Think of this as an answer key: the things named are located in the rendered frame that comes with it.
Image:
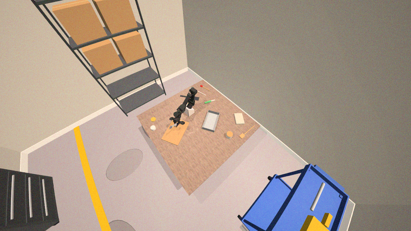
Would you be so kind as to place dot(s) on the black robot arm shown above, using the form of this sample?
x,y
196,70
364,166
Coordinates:
x,y
190,100

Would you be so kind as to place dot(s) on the grey roasting tin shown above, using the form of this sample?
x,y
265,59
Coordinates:
x,y
210,121

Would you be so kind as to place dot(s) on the grey jar with wooden lid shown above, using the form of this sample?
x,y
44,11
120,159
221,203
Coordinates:
x,y
229,134

